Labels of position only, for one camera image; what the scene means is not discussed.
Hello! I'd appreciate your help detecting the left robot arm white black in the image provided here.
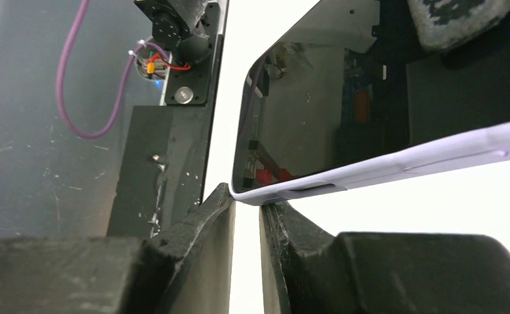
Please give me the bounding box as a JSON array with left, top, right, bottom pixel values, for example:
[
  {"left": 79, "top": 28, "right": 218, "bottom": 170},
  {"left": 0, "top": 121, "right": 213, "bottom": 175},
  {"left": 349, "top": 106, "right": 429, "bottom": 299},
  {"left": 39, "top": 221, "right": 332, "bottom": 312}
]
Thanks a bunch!
[{"left": 134, "top": 0, "right": 219, "bottom": 66}]

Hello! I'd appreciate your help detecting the black phone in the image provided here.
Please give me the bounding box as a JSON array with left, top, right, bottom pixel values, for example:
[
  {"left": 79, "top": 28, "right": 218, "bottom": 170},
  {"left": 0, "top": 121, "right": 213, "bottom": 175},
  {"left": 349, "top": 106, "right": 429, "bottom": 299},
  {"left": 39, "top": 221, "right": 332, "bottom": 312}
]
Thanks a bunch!
[{"left": 230, "top": 1, "right": 510, "bottom": 205}]

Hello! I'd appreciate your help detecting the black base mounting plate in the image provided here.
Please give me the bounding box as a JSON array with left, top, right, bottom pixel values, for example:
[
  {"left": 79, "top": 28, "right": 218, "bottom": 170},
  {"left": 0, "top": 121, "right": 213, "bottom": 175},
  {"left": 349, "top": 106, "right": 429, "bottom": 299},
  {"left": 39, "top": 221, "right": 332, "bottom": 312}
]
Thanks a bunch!
[{"left": 107, "top": 1, "right": 226, "bottom": 237}]

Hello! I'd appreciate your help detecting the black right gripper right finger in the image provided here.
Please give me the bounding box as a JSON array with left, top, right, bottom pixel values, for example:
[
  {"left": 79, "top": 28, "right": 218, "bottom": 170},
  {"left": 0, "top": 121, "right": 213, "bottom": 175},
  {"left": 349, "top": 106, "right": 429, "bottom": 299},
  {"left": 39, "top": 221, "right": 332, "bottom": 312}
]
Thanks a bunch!
[{"left": 259, "top": 202, "right": 510, "bottom": 313}]

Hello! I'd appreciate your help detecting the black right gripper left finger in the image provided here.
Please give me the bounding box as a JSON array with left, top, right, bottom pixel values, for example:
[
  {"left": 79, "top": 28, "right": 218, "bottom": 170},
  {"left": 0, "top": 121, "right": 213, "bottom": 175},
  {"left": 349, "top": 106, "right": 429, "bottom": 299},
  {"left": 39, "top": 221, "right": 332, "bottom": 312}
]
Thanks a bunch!
[{"left": 0, "top": 183, "right": 235, "bottom": 313}]

